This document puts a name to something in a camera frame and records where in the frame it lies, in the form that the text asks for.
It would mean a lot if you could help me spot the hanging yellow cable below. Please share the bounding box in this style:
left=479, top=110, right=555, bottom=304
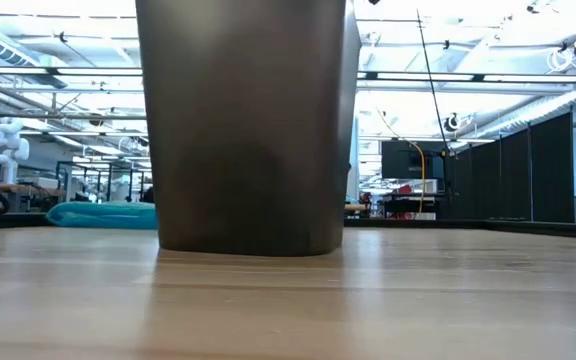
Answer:
left=375, top=107, right=427, bottom=215

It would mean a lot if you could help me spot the grey trash bin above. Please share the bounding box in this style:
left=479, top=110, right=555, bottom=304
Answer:
left=134, top=0, right=362, bottom=258

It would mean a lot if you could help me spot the teal plastic trash bag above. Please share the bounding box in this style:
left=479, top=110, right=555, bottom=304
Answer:
left=45, top=200, right=160, bottom=231

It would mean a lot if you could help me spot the long thin black cable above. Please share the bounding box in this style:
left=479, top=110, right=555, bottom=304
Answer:
left=416, top=9, right=452, bottom=152

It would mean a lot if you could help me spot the black partition wall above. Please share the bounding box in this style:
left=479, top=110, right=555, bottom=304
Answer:
left=447, top=111, right=576, bottom=224

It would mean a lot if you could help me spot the black monitor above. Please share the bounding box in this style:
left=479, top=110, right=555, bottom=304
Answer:
left=381, top=139, right=450, bottom=181

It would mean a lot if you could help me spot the small ceiling cable reel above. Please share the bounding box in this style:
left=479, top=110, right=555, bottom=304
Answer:
left=442, top=112, right=462, bottom=133

